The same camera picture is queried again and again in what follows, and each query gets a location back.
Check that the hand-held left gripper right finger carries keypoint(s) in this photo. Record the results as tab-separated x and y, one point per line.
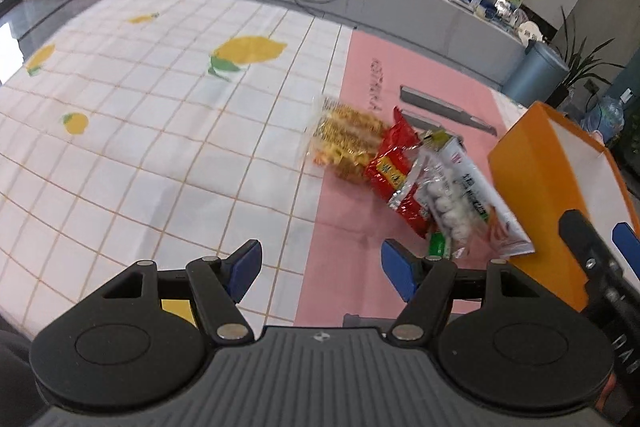
397	267

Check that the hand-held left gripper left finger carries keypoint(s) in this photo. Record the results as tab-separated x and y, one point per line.
245	267

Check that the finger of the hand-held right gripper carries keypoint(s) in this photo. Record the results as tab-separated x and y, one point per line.
629	244
585	242

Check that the green snack packet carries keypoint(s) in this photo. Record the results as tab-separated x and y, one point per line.
439	244

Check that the orange cardboard box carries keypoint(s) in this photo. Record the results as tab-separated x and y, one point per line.
540	187

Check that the clear packet of white balls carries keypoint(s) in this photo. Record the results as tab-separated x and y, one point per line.
450	207

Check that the red snack packet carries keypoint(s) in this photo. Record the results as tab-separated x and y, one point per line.
395	167

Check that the white snack packet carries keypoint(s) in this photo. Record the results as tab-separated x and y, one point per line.
480	187

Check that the clear golden nut snack packet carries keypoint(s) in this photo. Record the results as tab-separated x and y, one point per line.
345	137

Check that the blue water jug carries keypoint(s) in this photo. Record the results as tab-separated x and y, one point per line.
606	119

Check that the lemon print checked tablecloth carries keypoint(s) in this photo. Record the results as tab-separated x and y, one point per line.
150	132

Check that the blue metal trash can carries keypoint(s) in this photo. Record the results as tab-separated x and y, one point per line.
535	72

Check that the long-leaf potted plant black pot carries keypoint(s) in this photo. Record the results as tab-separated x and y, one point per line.
582	62

